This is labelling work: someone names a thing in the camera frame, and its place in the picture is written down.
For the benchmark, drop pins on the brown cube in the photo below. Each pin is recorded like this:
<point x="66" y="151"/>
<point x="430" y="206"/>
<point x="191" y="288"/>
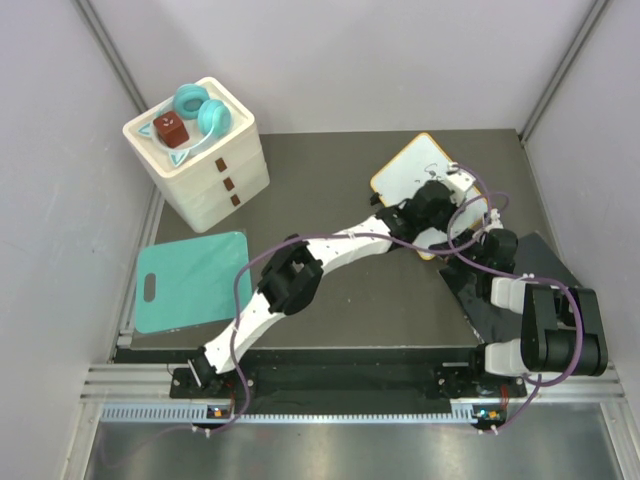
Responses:
<point x="171" y="129"/>

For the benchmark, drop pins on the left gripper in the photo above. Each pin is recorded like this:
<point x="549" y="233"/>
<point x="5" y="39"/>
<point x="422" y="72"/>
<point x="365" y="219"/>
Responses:
<point x="449" y="205"/>

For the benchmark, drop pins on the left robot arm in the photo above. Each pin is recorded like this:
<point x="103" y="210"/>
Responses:
<point x="291" y="277"/>

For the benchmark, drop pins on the black flat box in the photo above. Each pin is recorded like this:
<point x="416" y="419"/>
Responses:
<point x="489" y="323"/>

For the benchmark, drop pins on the grey slotted cable duct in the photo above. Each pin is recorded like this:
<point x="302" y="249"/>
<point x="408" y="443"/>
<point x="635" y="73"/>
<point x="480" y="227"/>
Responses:
<point x="203" y="413"/>

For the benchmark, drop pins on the black whiteboard clip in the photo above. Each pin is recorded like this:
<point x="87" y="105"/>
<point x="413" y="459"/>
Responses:
<point x="374" y="198"/>

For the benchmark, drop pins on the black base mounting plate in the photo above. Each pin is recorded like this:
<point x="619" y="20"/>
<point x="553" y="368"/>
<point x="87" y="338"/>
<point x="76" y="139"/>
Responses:
<point x="312" y="381"/>

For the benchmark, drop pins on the yellow-framed whiteboard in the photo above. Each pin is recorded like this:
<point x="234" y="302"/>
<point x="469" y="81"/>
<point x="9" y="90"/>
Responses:
<point x="422" y="159"/>

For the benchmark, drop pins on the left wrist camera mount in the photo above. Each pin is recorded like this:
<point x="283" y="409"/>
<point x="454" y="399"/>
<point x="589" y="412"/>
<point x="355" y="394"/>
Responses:
<point x="459" y="181"/>

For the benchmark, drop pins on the teal cutting board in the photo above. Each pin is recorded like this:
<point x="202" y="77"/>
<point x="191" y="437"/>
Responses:
<point x="190" y="282"/>

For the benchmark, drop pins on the teal cat-ear headphones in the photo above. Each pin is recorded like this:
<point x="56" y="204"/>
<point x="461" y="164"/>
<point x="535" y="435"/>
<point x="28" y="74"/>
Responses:
<point x="206" y="119"/>

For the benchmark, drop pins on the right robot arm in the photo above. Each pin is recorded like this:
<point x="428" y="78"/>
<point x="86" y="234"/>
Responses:
<point x="528" y="310"/>

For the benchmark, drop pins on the aluminium frame rail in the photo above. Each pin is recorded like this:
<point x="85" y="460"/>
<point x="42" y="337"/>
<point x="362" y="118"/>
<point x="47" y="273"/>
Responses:
<point x="127" y="383"/>

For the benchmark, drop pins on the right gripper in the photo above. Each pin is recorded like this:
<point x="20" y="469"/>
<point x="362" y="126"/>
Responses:
<point x="480" y="244"/>

